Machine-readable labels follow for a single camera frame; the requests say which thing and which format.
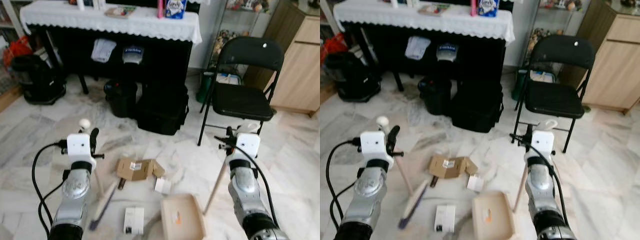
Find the beige plastic broom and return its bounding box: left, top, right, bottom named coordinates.
left=77, top=118, right=123, bottom=232
left=376, top=115, right=431, bottom=230

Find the small white box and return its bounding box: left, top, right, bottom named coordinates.
left=123, top=206, right=145, bottom=235
left=434, top=204, right=456, bottom=233

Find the beige long-handled dustpan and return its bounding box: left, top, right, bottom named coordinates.
left=471, top=119, right=559, bottom=240
left=160, top=121, right=262, bottom=240

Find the black folding chair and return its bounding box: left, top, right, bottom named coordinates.
left=511, top=35, right=597, bottom=153
left=197, top=36, right=285, bottom=147

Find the flattened brown cardboard box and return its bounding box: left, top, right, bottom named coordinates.
left=116, top=158, right=166, bottom=181
left=429, top=155, right=478, bottom=179

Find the green plastic container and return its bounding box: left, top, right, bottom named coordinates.
left=196, top=70, right=216, bottom=103
left=511, top=69, right=528, bottom=101

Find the white and blue pack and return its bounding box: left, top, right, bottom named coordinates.
left=216, top=72, right=242, bottom=86
left=530, top=70, right=557, bottom=83

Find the large black case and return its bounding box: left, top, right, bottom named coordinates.
left=451, top=80, right=504, bottom=134
left=136, top=82, right=190, bottom=136

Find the small white paper card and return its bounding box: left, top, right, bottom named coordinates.
left=467, top=175, right=485, bottom=193
left=154, top=177, right=172, bottom=195

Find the black vacuum cleaner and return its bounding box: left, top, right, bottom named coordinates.
left=11, top=54, right=67, bottom=106
left=325, top=51, right=381, bottom=103

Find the folded light blue clothing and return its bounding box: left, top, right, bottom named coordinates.
left=405, top=36, right=432, bottom=61
left=91, top=38, right=117, bottom=63

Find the white bag with blue print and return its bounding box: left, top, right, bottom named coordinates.
left=436, top=43, right=459, bottom=63
left=122, top=46, right=146, bottom=66

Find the black upright piano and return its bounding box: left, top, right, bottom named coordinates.
left=25, top=22, right=193, bottom=96
left=340, top=21, right=507, bottom=93

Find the light wood cupboard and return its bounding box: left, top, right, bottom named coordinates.
left=557, top=0, right=640, bottom=113
left=245, top=0, right=321, bottom=116

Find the red plastic bag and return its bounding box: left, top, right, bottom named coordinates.
left=322, top=32, right=347, bottom=63
left=2, top=36, right=33, bottom=68

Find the white lace piano cloth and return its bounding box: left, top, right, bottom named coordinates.
left=333, top=0, right=516, bottom=45
left=20, top=0, right=203, bottom=46

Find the glass display cabinet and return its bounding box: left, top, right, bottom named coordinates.
left=525, top=0, right=591, bottom=56
left=210, top=0, right=273, bottom=71

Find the flat colourful book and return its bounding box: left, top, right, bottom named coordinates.
left=105, top=6, right=137, bottom=19
left=418, top=4, right=451, bottom=17

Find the blue and white carton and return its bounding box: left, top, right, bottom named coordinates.
left=165, top=0, right=188, bottom=20
left=477, top=0, right=501, bottom=18

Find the white bookshelf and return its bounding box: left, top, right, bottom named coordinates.
left=0, top=0, right=32, bottom=43
left=320, top=0, right=346, bottom=38

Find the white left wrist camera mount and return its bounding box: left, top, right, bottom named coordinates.
left=66, top=133, right=97, bottom=166
left=360, top=131, right=394, bottom=164

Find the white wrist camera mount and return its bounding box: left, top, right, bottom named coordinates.
left=66, top=133, right=97, bottom=166
left=234, top=132, right=262, bottom=162
left=360, top=131, right=394, bottom=164
left=530, top=130, right=556, bottom=160

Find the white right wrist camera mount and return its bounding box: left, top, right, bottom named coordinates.
left=234, top=132, right=262, bottom=162
left=530, top=130, right=556, bottom=160

